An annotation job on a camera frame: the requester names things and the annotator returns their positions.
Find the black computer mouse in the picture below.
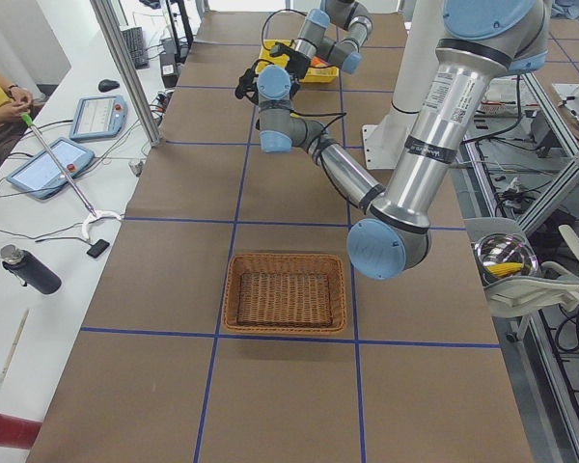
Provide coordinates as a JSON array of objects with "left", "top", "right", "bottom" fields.
[{"left": 97, "top": 79, "right": 120, "bottom": 93}]

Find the black keyboard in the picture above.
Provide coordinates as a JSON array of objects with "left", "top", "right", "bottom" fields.
[{"left": 121, "top": 26, "right": 149, "bottom": 68}]

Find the teach pendant tablet far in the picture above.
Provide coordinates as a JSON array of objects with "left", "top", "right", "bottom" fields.
[{"left": 69, "top": 95, "right": 127, "bottom": 142}]

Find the small black device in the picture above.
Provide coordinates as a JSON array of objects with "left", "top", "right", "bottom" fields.
[{"left": 87, "top": 239, "right": 110, "bottom": 259}]

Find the steel bowl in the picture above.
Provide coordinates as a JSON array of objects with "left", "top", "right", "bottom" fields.
[{"left": 474, "top": 233, "right": 540, "bottom": 286}]

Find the yellow corn toy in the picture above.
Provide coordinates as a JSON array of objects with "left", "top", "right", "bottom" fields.
[{"left": 486, "top": 262, "right": 524, "bottom": 279}]

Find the teach pendant tablet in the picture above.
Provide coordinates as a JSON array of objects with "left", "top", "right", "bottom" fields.
[
  {"left": 7, "top": 137, "right": 94, "bottom": 200},
  {"left": 69, "top": 95, "right": 127, "bottom": 142}
]

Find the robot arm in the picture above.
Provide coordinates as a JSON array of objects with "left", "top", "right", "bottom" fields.
[
  {"left": 257, "top": 1, "right": 551, "bottom": 280},
  {"left": 270, "top": 1, "right": 372, "bottom": 79}
]

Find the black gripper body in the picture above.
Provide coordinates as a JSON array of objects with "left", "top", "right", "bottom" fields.
[{"left": 269, "top": 41, "right": 310, "bottom": 80}]

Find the wooden chopstick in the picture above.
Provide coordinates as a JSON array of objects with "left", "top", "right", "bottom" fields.
[{"left": 0, "top": 308, "right": 30, "bottom": 391}]

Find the black water bottle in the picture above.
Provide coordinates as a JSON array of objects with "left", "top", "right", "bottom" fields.
[{"left": 0, "top": 244, "right": 62, "bottom": 294}]

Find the reacher grabber stick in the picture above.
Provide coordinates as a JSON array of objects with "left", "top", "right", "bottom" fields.
[{"left": 21, "top": 114, "right": 122, "bottom": 242}]

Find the red cylinder object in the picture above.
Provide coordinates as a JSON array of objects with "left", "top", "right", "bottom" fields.
[{"left": 0, "top": 413, "right": 41, "bottom": 449}]

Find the brown wicker basket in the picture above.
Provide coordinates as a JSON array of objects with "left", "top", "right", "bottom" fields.
[{"left": 222, "top": 253, "right": 347, "bottom": 335}]

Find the teach pendant tablet near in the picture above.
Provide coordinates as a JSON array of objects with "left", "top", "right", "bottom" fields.
[{"left": 7, "top": 137, "right": 94, "bottom": 200}]

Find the yellow woven basket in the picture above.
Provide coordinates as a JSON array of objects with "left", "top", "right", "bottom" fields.
[{"left": 256, "top": 39, "right": 339, "bottom": 84}]

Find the aluminium frame post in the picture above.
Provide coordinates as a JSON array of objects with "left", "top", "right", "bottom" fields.
[{"left": 90, "top": 0, "right": 160, "bottom": 147}]

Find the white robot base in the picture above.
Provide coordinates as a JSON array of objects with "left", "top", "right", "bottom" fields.
[{"left": 363, "top": 0, "right": 445, "bottom": 170}]

